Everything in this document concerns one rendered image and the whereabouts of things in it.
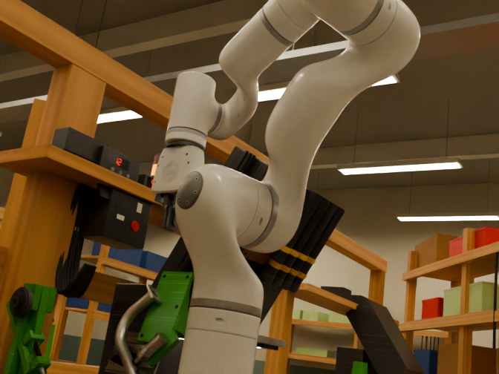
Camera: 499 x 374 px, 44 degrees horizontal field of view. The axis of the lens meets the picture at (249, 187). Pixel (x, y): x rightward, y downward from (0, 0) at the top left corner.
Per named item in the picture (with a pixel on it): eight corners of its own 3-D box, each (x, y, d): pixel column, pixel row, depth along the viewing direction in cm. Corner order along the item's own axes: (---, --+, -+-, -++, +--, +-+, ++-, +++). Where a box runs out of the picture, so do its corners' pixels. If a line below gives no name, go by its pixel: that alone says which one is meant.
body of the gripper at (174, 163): (154, 140, 128) (145, 191, 125) (192, 135, 122) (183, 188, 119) (178, 153, 134) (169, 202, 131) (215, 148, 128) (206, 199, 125)
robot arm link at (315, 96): (188, 213, 110) (252, 237, 121) (216, 250, 101) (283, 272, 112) (345, -36, 101) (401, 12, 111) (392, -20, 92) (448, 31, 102)
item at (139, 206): (144, 249, 192) (153, 203, 196) (103, 235, 179) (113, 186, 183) (117, 249, 199) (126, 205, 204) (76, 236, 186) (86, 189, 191)
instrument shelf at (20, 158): (242, 240, 232) (243, 229, 233) (45, 156, 163) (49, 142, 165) (191, 240, 246) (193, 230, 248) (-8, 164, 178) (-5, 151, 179)
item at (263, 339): (285, 352, 173) (286, 340, 174) (253, 345, 161) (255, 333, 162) (182, 340, 196) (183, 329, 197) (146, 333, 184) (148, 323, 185)
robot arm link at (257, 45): (312, 35, 127) (216, 123, 142) (258, -2, 117) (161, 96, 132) (324, 65, 122) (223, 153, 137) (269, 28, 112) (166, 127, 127)
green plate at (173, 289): (185, 355, 166) (209, 285, 176) (167, 344, 160) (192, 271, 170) (154, 351, 172) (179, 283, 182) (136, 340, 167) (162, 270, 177)
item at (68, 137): (104, 166, 186) (109, 145, 188) (64, 148, 174) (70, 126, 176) (88, 168, 190) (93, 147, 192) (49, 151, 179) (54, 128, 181)
